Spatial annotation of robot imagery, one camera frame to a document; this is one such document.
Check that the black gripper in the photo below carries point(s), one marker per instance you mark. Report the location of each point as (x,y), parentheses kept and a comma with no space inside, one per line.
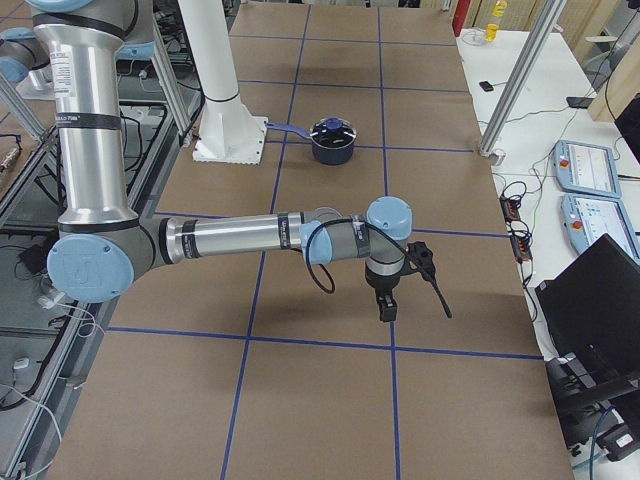
(381,285)

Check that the glass lid purple knob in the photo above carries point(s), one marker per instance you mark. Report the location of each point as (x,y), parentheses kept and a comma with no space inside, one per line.
(333,133)

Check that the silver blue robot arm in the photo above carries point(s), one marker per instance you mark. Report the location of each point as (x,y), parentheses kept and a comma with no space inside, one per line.
(104,246)

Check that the orange black power strip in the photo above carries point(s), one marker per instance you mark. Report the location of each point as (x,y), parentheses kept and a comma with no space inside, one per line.
(519,232)

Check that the dark blue saucepan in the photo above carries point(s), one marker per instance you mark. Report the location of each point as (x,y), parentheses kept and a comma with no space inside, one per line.
(323,155)

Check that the black laptop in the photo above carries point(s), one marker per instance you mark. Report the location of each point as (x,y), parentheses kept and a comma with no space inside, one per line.
(592,313)

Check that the near blue teach pendant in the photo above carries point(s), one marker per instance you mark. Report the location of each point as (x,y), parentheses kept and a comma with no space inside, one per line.
(588,217)

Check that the blue teach pendant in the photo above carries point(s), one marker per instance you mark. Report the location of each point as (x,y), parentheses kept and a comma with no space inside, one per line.
(588,217)
(586,168)

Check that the far blue teach pendant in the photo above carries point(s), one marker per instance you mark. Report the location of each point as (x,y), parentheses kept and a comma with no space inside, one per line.
(586,168)

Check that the yellow cup on table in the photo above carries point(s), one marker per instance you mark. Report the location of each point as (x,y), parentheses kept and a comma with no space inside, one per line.
(491,32)

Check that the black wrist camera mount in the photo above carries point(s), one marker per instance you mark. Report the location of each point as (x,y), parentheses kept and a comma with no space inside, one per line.
(419,260)

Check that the aluminium frame post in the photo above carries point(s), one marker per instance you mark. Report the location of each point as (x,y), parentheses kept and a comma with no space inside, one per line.
(524,64)

